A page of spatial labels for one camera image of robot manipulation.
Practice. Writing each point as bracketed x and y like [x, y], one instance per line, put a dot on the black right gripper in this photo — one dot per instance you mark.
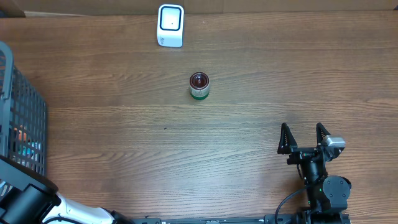
[288, 145]

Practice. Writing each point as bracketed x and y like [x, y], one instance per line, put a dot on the jar with green lid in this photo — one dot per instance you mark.
[199, 85]

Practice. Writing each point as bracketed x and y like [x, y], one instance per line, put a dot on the teal tissue pack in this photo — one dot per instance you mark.
[31, 150]

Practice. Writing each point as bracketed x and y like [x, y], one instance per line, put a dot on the orange tissue pack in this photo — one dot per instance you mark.
[21, 134]

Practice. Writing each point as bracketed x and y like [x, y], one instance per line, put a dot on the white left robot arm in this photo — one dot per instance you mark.
[33, 198]

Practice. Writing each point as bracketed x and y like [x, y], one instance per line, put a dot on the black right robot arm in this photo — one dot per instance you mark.
[327, 194]

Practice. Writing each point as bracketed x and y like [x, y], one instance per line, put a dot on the white barcode scanner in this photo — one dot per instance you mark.
[170, 25]

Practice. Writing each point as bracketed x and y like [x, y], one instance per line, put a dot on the dark grey plastic basket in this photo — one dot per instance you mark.
[21, 105]

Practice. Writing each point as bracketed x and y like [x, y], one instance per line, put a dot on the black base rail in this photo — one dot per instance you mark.
[267, 219]

